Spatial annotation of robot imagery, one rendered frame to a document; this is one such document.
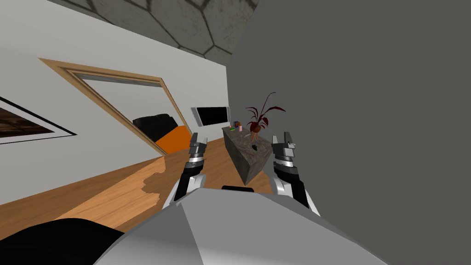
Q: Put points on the framed brown wall picture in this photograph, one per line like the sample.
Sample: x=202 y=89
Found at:
x=22 y=125

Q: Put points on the black and orange sofa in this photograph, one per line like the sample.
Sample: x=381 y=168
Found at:
x=162 y=129

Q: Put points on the black wall television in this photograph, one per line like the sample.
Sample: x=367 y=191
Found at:
x=211 y=115

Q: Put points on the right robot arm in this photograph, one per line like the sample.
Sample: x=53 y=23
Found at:
x=289 y=180

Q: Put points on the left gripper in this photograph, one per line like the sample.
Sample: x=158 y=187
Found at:
x=197 y=150

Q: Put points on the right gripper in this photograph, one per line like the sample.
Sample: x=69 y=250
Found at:
x=283 y=151

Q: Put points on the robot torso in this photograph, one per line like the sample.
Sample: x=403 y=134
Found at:
x=239 y=228

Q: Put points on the grey stone sideboard with plant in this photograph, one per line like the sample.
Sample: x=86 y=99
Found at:
x=245 y=154

